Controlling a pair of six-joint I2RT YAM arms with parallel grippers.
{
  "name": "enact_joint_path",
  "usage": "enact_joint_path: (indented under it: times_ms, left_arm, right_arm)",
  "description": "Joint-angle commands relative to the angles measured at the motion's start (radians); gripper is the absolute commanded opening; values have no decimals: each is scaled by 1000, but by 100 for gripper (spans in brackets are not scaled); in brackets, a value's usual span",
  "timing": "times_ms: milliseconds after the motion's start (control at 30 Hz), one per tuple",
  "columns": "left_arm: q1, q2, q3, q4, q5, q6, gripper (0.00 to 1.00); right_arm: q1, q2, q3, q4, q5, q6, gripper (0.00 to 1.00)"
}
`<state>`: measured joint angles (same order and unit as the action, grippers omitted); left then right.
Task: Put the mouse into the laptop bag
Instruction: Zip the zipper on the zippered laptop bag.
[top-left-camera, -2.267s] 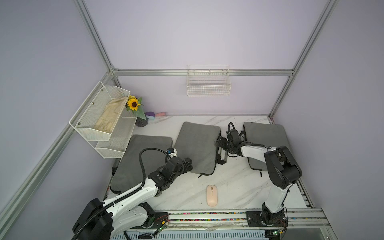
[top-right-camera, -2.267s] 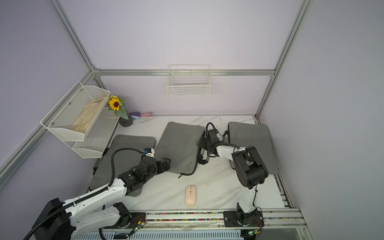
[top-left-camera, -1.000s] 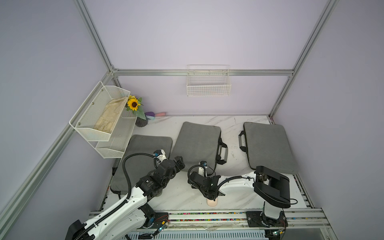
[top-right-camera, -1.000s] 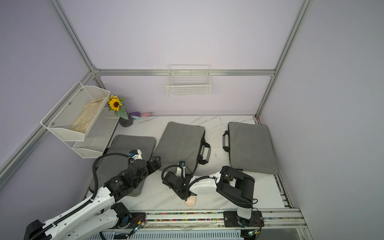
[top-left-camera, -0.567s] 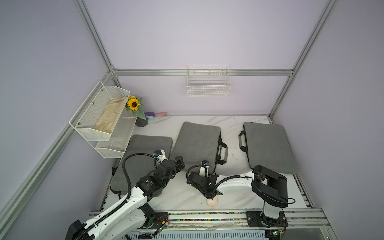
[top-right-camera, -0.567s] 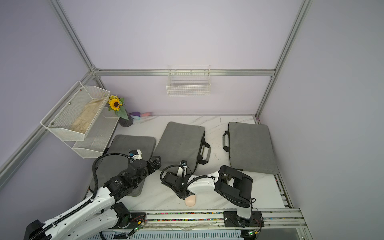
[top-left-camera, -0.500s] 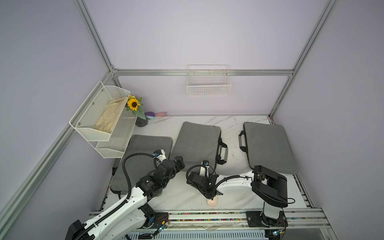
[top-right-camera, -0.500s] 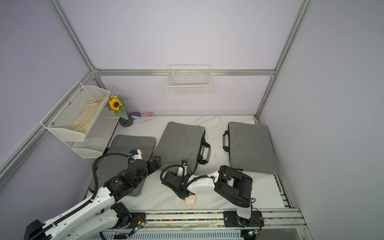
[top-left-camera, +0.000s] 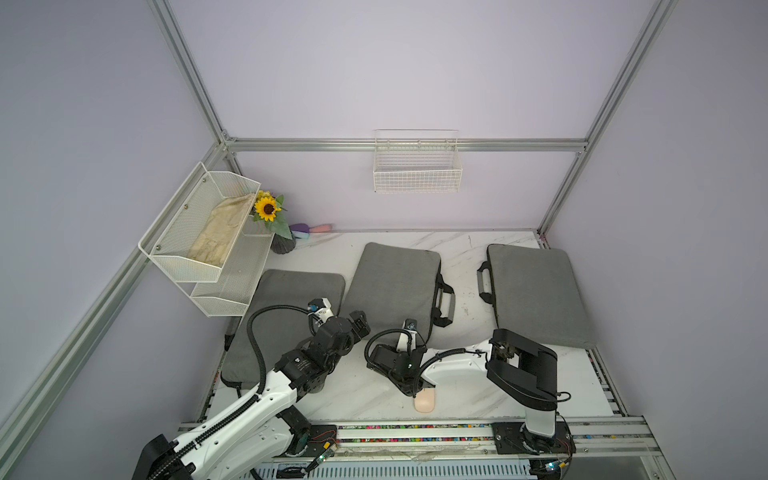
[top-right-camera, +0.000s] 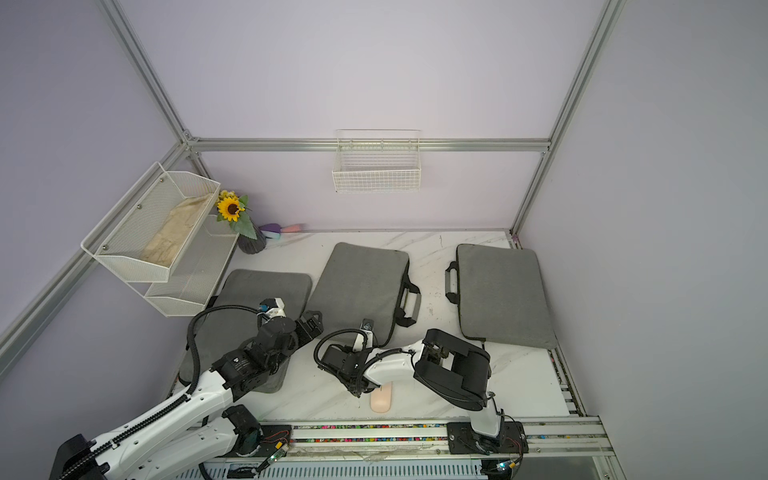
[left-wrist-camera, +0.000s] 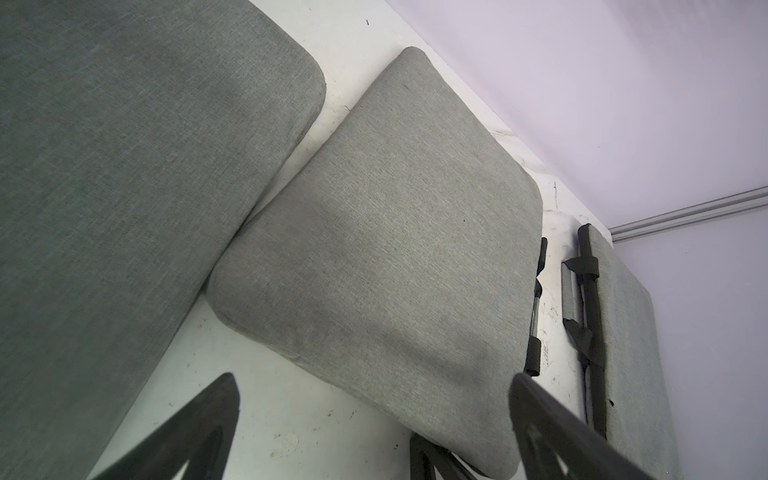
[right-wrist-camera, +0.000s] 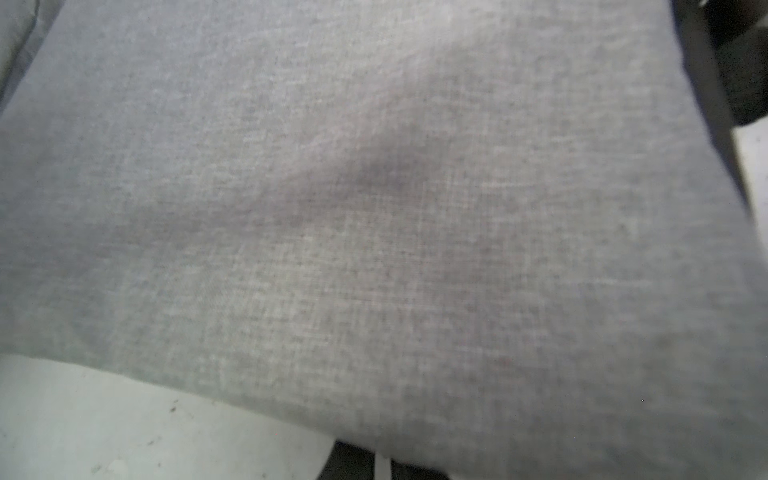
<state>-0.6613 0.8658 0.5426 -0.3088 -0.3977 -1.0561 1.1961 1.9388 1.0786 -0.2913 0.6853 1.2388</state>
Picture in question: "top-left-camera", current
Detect lower white mesh shelf basket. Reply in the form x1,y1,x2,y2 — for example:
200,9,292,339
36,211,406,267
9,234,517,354
190,219,274,317

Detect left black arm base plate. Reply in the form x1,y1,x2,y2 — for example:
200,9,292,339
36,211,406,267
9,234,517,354
284,424,338,457

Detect aluminium frame rails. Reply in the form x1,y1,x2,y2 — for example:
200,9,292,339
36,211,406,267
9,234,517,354
1,1,677,478

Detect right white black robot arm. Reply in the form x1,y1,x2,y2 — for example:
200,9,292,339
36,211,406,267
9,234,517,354
363,328,559,441

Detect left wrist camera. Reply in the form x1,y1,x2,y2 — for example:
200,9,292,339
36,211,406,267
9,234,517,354
308,298,334,328

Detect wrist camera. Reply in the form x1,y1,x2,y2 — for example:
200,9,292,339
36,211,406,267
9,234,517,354
395,319,418,354
308,298,334,328

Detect pastel toy mushrooms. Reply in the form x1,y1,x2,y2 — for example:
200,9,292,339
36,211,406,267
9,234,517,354
290,223,333,239

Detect artificial sunflower bouquet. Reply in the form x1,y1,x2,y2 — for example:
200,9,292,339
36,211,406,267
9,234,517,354
251,190,293,239

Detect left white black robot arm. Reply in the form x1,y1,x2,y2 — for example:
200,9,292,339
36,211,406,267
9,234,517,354
133,299,371,479

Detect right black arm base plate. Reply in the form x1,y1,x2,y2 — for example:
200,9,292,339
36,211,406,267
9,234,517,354
491,421,576,456

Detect beige cloth in basket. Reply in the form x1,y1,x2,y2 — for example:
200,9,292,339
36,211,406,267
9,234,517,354
188,194,256,267

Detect white wire wall basket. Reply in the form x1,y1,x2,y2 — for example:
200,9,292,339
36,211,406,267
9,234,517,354
373,129,463,194

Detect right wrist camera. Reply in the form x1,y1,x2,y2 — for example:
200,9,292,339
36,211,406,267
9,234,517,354
395,319,418,354

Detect white mesh shelf basket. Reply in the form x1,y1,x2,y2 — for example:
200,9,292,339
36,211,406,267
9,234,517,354
138,163,261,283
190,219,274,317

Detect pink computer mouse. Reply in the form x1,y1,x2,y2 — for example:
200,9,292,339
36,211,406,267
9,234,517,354
414,388,436,414

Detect upper white mesh shelf basket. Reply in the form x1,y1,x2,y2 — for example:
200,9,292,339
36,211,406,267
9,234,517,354
138,163,261,283

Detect grey laptop bag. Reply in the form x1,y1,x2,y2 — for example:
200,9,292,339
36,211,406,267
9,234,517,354
477,244,597,350
340,242,456,344
220,269,346,390

